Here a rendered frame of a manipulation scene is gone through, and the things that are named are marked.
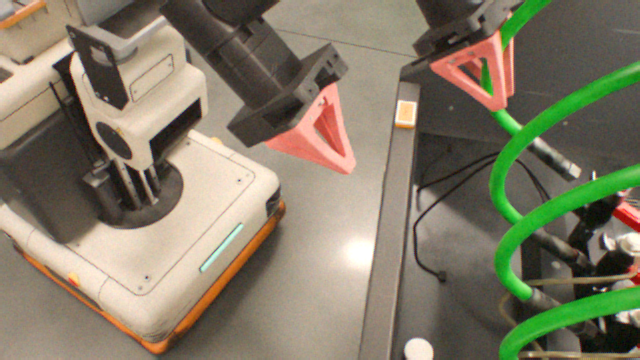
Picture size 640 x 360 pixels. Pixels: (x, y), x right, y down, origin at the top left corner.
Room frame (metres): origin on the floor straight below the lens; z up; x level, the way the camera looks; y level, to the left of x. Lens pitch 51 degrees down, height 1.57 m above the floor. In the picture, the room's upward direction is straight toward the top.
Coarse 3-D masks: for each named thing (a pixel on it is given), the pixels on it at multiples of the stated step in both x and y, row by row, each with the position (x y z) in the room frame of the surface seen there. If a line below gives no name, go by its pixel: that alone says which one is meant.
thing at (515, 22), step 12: (528, 0) 0.40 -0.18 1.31; (540, 0) 0.40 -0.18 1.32; (552, 0) 0.39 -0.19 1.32; (516, 12) 0.40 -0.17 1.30; (528, 12) 0.40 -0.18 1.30; (504, 24) 0.41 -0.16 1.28; (516, 24) 0.40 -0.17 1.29; (504, 36) 0.40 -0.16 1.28; (504, 48) 0.40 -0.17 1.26; (480, 84) 0.41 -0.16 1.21; (504, 120) 0.39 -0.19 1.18; (516, 132) 0.39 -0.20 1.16
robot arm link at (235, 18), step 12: (216, 0) 0.32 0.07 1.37; (228, 0) 0.31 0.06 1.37; (240, 0) 0.31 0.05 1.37; (252, 0) 0.31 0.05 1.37; (264, 0) 0.31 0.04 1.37; (276, 0) 0.31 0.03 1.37; (216, 12) 0.32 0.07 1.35; (228, 12) 0.32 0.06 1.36; (240, 12) 0.31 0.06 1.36; (252, 12) 0.32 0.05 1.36; (264, 12) 0.33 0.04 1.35
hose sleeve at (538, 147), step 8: (512, 136) 0.39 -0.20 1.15; (528, 144) 0.39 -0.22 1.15; (536, 144) 0.39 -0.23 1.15; (544, 144) 0.39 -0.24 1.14; (536, 152) 0.38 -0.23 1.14; (544, 152) 0.38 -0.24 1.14; (552, 152) 0.38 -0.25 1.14; (544, 160) 0.38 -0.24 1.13; (552, 160) 0.38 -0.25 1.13; (560, 160) 0.38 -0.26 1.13; (552, 168) 0.38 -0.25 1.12; (560, 168) 0.38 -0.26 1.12; (568, 168) 0.38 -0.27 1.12
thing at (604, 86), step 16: (608, 80) 0.30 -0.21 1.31; (624, 80) 0.30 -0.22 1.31; (576, 96) 0.31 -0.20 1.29; (592, 96) 0.30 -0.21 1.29; (544, 112) 0.31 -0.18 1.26; (560, 112) 0.31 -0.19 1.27; (528, 128) 0.31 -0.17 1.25; (544, 128) 0.31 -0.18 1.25; (512, 144) 0.31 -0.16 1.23; (496, 160) 0.32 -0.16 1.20; (512, 160) 0.31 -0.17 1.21; (496, 176) 0.31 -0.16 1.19; (496, 192) 0.31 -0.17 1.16; (496, 208) 0.31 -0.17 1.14; (512, 208) 0.31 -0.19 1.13; (512, 224) 0.31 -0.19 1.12; (544, 240) 0.30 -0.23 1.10; (560, 240) 0.30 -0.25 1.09; (560, 256) 0.29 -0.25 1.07; (576, 256) 0.29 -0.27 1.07
